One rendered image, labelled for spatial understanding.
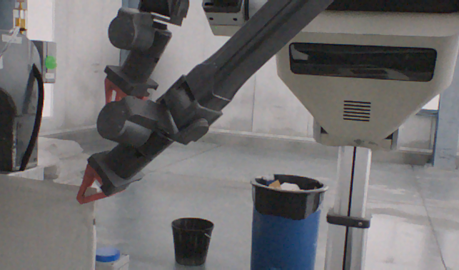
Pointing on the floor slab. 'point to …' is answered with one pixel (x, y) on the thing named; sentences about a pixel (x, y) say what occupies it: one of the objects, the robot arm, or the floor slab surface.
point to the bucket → (191, 240)
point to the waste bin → (285, 222)
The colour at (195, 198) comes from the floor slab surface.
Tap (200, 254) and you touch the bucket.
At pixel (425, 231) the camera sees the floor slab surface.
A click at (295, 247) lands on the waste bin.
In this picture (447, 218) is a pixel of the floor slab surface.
